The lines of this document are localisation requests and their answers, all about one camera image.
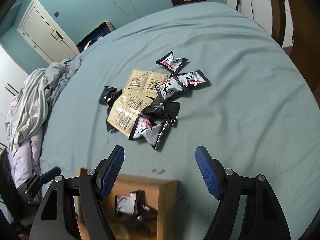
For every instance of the far black white snack packet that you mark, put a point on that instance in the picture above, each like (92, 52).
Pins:
(171, 63)

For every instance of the white wardrobe left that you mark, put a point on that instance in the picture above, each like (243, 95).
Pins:
(12, 78)

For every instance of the beige snack sachet pair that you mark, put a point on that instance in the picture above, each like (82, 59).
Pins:
(125, 111)
(143, 82)

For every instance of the brown wooden furniture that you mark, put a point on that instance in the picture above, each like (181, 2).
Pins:
(305, 49)

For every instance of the near black white snack packet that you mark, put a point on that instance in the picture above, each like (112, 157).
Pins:
(152, 133)

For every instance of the black foil snack packet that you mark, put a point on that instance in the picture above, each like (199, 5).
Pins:
(160, 109)

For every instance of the middle black white snack packet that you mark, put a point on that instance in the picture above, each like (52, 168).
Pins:
(169, 88)

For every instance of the snack packet inside box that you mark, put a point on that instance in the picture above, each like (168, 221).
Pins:
(127, 204)

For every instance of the lilac duvet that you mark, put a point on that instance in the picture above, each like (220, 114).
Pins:
(26, 161)

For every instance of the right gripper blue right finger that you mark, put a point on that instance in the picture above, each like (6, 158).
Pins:
(211, 170)

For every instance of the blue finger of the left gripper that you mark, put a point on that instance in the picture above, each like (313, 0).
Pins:
(50, 175)

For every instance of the brown cardboard box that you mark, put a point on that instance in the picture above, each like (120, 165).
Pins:
(155, 218)

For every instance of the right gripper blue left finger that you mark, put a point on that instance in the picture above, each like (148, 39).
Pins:
(108, 170)

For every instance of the teal bed sheet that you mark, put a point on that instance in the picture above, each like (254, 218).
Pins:
(257, 116)

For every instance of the crumpled grey blanket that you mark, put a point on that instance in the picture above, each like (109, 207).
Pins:
(36, 99)

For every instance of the white wardrobe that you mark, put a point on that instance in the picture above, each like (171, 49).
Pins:
(12, 78)
(250, 2)

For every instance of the dark navy framed bedside item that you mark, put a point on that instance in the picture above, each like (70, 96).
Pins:
(102, 30)

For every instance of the black white snack packet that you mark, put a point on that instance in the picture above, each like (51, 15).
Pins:
(171, 63)
(152, 133)
(169, 88)
(193, 78)

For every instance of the left small black snack packet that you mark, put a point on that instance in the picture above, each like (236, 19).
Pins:
(109, 96)

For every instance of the white bedroom door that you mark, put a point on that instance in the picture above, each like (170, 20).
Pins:
(44, 35)

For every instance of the white wardrobe right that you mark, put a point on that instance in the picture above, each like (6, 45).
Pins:
(250, 2)

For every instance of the right black white snack packet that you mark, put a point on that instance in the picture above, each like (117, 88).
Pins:
(193, 78)

